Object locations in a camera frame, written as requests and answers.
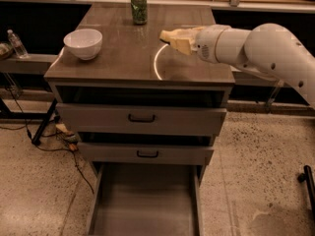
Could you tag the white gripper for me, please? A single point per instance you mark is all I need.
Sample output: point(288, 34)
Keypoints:
point(206, 42)

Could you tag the yellow sponge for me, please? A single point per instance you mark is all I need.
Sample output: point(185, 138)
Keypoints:
point(171, 37)

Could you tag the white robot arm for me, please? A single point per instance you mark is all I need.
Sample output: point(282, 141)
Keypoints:
point(268, 51)

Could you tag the grey drawer cabinet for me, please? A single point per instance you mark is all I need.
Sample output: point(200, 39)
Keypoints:
point(135, 68)

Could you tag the top grey drawer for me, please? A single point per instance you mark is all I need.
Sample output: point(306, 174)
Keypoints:
point(145, 120)

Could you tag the middle grey drawer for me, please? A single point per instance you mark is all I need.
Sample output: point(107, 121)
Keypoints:
point(99, 152)

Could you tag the bottom open grey drawer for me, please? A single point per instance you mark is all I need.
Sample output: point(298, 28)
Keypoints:
point(146, 200)

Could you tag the green soda can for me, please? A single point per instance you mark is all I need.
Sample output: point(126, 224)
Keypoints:
point(139, 11)

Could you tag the white bowl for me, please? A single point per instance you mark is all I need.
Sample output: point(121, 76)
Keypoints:
point(84, 43)

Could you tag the clear plastic water bottle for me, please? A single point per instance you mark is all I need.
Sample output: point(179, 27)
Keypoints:
point(17, 44)

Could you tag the small dish on ledge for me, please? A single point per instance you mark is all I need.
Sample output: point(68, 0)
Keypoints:
point(6, 50)

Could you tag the black metal stand leg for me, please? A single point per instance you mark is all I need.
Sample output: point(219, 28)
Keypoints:
point(45, 120)

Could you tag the black chair base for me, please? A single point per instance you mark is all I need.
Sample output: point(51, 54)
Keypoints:
point(307, 177)

